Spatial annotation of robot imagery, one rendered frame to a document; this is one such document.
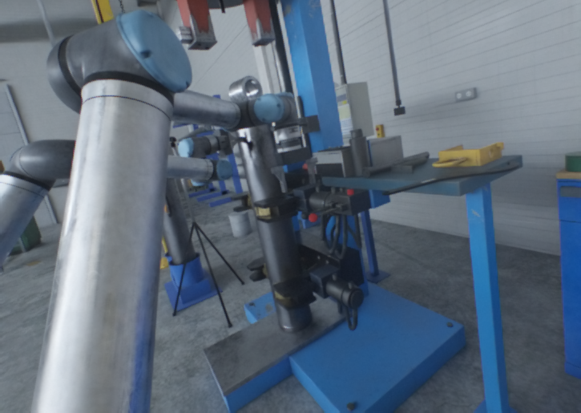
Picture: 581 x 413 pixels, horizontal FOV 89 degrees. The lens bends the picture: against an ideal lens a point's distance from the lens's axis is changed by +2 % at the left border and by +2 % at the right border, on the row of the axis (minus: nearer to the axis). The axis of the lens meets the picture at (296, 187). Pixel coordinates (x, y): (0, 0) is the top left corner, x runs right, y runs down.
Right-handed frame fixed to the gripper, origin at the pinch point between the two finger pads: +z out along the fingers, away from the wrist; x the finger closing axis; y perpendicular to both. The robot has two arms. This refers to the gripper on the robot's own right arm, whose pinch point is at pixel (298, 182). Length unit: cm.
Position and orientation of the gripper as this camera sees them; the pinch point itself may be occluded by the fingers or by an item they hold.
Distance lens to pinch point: 115.0
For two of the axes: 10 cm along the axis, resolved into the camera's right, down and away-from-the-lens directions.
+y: 5.1, 0.5, -8.6
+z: 1.9, 9.7, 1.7
